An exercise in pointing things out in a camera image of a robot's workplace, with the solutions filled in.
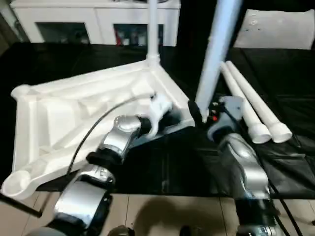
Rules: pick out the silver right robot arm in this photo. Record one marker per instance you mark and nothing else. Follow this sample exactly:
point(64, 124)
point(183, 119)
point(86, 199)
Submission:
point(246, 167)

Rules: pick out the white flat panel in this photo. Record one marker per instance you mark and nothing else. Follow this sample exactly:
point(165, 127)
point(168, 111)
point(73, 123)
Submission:
point(280, 29)

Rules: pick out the white cabinet with glass doors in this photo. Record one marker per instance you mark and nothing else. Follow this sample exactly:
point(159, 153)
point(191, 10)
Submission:
point(74, 19)

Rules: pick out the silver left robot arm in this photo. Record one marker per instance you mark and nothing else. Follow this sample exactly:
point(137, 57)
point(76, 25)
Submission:
point(108, 152)

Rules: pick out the white plastic table top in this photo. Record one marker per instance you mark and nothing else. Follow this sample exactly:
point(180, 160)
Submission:
point(59, 108)

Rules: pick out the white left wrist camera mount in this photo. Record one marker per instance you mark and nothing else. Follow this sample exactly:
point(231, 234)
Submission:
point(158, 110)

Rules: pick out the black metal stand leg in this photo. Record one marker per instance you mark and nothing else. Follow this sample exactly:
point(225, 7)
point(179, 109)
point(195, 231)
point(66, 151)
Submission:
point(19, 205)

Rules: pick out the black work mat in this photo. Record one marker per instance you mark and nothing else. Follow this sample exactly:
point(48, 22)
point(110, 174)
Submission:
point(290, 98)

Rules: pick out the white plastic table leg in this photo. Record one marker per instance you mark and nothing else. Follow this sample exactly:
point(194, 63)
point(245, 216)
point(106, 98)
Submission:
point(258, 103)
point(216, 54)
point(241, 103)
point(152, 34)

